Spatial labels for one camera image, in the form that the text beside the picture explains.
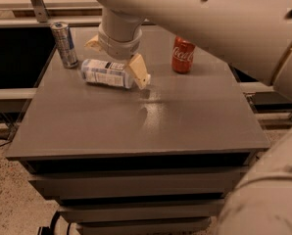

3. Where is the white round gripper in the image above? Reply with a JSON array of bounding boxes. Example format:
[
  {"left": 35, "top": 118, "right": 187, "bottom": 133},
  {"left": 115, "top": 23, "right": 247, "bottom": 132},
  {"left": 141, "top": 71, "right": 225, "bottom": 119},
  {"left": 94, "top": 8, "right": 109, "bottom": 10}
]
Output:
[{"left": 84, "top": 25, "right": 150, "bottom": 90}]

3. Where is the clear blue-labelled plastic bottle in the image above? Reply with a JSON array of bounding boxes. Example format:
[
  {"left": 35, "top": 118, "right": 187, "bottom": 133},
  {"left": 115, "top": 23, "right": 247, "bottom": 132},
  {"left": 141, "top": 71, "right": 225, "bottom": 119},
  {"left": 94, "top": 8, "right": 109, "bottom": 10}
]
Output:
[{"left": 80, "top": 59, "right": 136, "bottom": 89}]

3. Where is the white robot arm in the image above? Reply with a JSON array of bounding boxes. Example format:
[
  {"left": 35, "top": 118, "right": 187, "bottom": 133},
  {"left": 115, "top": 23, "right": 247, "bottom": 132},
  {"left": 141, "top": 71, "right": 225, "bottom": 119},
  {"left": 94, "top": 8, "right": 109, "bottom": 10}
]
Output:
[{"left": 97, "top": 0, "right": 292, "bottom": 235}]

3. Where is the silver blue energy drink can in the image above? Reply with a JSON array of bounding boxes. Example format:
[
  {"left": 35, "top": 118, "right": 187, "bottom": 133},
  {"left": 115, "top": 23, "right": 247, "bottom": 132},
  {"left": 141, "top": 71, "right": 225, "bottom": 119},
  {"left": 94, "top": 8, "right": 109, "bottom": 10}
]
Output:
[{"left": 50, "top": 22, "right": 78, "bottom": 69}]

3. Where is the red Coca-Cola can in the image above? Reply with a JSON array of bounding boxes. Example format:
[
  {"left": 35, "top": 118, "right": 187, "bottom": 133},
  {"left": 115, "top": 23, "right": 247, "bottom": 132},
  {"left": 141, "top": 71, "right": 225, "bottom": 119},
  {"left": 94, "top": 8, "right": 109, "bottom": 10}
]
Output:
[{"left": 171, "top": 36, "right": 195, "bottom": 73}]

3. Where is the grey drawer cabinet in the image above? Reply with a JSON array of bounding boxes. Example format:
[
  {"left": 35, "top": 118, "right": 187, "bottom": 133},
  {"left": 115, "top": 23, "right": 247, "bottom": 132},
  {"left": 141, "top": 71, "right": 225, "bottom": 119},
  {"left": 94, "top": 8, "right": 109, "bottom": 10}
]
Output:
[{"left": 7, "top": 26, "right": 269, "bottom": 235}]

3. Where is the metal railing frame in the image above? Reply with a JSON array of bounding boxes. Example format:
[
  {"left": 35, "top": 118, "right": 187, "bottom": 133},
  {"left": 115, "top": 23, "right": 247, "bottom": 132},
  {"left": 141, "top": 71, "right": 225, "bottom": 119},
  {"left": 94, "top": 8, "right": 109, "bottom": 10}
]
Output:
[{"left": 0, "top": 0, "right": 102, "bottom": 28}]

